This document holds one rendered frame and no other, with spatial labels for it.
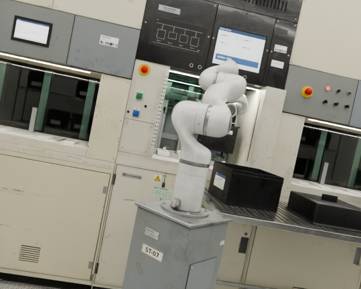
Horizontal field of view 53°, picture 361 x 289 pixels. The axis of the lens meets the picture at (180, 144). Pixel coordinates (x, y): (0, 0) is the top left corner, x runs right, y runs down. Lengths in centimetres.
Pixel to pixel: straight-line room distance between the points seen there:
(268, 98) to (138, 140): 78
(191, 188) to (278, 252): 113
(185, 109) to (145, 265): 60
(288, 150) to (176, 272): 119
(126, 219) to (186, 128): 94
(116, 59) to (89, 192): 76
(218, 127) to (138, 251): 55
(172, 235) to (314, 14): 160
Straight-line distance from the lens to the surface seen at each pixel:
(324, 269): 253
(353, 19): 251
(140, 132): 208
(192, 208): 138
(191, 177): 136
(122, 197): 213
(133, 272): 147
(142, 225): 141
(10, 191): 223
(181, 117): 136
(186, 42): 213
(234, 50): 217
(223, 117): 134
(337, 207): 183
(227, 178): 175
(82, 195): 214
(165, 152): 229
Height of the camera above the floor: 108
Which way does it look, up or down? 3 degrees down
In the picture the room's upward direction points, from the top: 11 degrees clockwise
